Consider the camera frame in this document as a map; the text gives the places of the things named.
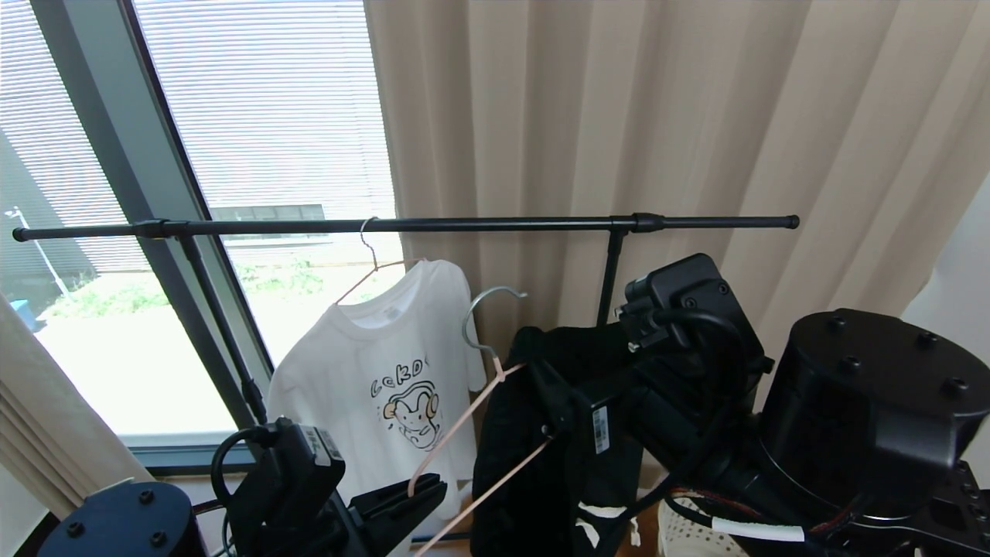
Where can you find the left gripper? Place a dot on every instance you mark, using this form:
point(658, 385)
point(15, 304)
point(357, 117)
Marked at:
point(340, 534)

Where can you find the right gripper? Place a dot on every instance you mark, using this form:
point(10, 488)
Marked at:
point(681, 433)

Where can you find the black garment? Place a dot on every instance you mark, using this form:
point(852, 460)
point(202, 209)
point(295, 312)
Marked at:
point(510, 480)

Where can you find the white garment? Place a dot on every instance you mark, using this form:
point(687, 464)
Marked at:
point(348, 363)

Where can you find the pink clothes hanger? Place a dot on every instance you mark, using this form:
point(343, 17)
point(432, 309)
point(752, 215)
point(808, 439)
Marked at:
point(370, 251)
point(499, 374)

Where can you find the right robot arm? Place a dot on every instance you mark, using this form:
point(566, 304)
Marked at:
point(866, 402)

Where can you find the white laundry basket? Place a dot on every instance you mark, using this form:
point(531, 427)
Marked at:
point(688, 538)

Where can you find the black clothes rack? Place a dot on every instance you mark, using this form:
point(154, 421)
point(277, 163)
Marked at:
point(464, 224)

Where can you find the beige curtain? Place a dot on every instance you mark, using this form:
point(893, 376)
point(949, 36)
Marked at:
point(46, 433)
point(657, 116)

